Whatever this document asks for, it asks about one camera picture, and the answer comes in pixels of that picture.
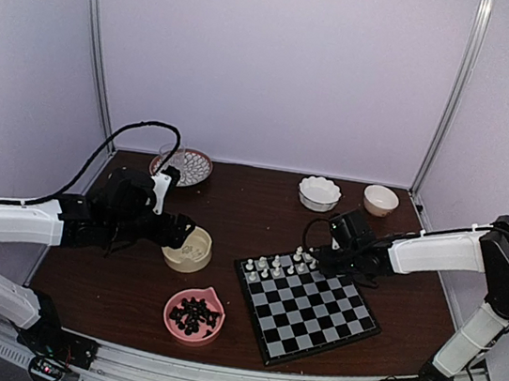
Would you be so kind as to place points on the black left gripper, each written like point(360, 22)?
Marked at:
point(177, 236)

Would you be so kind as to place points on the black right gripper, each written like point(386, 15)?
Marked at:
point(326, 266)

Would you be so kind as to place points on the white chess piece tall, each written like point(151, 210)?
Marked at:
point(298, 254)
point(307, 256)

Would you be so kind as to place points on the white knight piece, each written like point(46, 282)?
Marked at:
point(262, 262)

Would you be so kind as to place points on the white rook corner piece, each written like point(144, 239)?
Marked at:
point(250, 265)

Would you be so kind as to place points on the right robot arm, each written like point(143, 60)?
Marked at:
point(479, 249)

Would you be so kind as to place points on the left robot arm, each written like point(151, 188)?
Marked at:
point(62, 220)

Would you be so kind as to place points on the black chess pieces pile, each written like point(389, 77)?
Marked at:
point(190, 314)

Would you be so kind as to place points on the small cream bowl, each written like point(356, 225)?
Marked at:
point(379, 201)

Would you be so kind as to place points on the white scalloped bowl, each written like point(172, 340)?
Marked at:
point(319, 194)

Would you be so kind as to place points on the clear glass tumbler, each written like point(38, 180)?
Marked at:
point(172, 155)

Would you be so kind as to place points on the patterned saucer plate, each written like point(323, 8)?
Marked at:
point(197, 168)

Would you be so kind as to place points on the cream bowl with spout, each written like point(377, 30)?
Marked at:
point(193, 256)

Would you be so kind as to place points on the black and white chessboard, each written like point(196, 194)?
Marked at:
point(303, 314)

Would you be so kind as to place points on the pink bowl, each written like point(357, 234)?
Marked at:
point(205, 335)

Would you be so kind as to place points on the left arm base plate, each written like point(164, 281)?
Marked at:
point(55, 343)

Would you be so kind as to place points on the aluminium frame post left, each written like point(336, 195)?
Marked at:
point(98, 69)

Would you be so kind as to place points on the aluminium frame post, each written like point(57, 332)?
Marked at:
point(98, 69)
point(474, 45)

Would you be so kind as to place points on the aluminium frame post right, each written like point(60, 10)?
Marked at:
point(474, 45)

